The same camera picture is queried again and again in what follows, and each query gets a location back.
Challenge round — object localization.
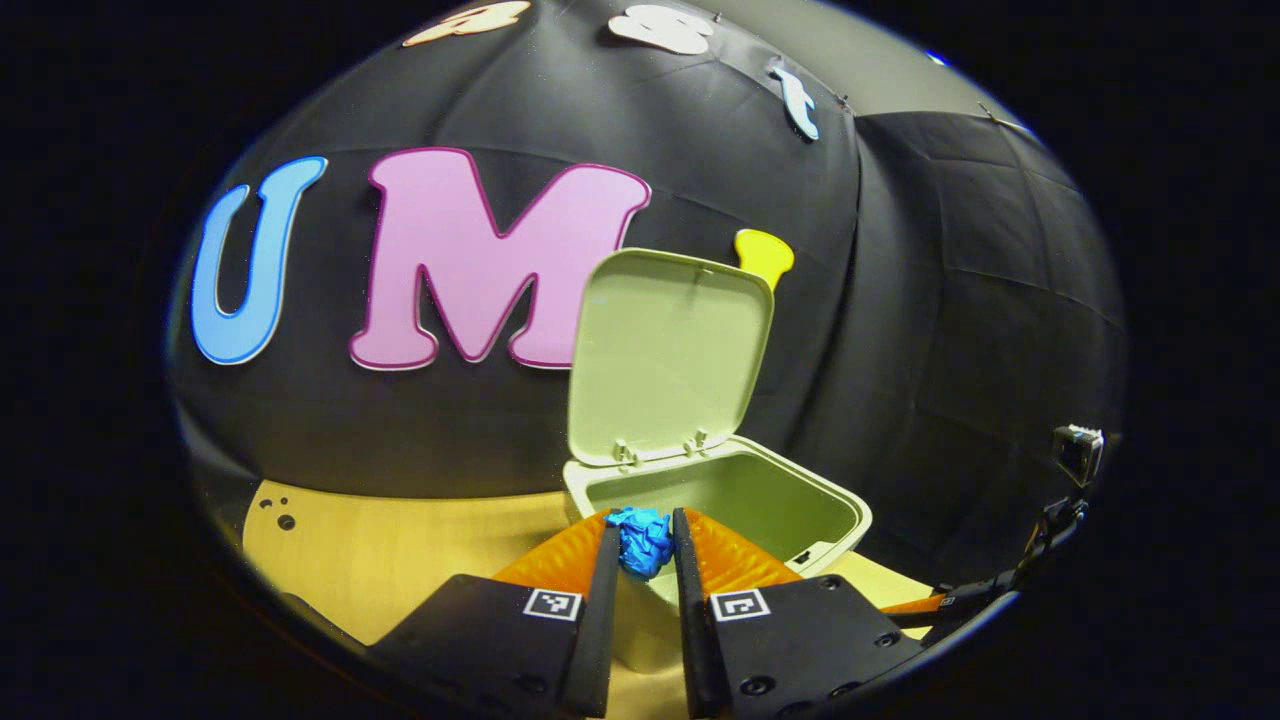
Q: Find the pale green desktop garbage bin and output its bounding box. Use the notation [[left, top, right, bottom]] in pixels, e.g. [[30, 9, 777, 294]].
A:
[[562, 248, 873, 673]]

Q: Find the wooden desktop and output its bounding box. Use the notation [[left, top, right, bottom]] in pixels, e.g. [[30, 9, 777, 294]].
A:
[[243, 478, 961, 720]]

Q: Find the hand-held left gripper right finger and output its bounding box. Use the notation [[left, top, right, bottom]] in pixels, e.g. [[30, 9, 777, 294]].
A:
[[672, 507, 926, 719]]

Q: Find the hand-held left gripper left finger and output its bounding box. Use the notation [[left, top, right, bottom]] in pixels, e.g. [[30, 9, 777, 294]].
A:
[[365, 510, 621, 719]]

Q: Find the blue paper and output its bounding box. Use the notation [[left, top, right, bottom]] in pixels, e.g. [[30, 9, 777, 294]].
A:
[[604, 506, 673, 582]]

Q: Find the black backdrop cloth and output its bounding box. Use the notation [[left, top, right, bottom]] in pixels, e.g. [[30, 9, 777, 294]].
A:
[[165, 0, 1129, 601]]

